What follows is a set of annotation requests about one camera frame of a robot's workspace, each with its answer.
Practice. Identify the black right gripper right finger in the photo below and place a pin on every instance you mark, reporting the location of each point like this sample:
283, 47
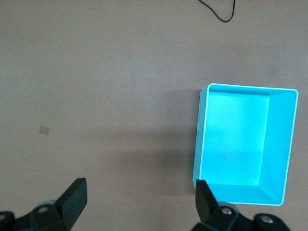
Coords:
204, 204

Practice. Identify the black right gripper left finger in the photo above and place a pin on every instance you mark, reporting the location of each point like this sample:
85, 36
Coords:
69, 204

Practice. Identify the blue plastic bin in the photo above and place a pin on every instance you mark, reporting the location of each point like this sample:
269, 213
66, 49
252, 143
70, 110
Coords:
235, 134

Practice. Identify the beige tape patch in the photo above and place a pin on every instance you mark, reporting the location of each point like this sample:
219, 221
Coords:
44, 130

